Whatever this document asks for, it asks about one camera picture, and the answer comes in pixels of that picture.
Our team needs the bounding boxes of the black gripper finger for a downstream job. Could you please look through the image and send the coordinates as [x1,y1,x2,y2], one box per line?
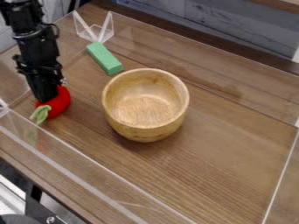
[27,73,59,102]

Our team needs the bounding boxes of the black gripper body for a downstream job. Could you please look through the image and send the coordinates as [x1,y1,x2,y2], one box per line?
[14,24,63,79]

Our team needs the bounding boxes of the red plush strawberry toy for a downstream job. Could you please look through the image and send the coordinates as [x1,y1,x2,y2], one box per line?
[30,86,71,125]

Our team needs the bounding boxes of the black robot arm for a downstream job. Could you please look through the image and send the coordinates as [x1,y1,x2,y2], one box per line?
[0,0,64,102]

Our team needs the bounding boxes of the green foam block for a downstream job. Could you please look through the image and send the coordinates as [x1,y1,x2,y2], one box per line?
[87,42,124,75]

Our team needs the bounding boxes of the wooden bowl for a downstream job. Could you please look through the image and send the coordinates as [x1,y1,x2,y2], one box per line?
[102,68,191,143]

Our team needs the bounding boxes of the clear acrylic corner bracket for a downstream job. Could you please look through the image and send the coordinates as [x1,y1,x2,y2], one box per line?
[72,11,115,43]

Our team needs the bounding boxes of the clear acrylic front wall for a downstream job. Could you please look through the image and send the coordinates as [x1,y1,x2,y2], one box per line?
[0,99,195,224]

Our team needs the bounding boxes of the black table frame bracket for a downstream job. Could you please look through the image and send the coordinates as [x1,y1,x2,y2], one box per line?
[24,185,67,224]

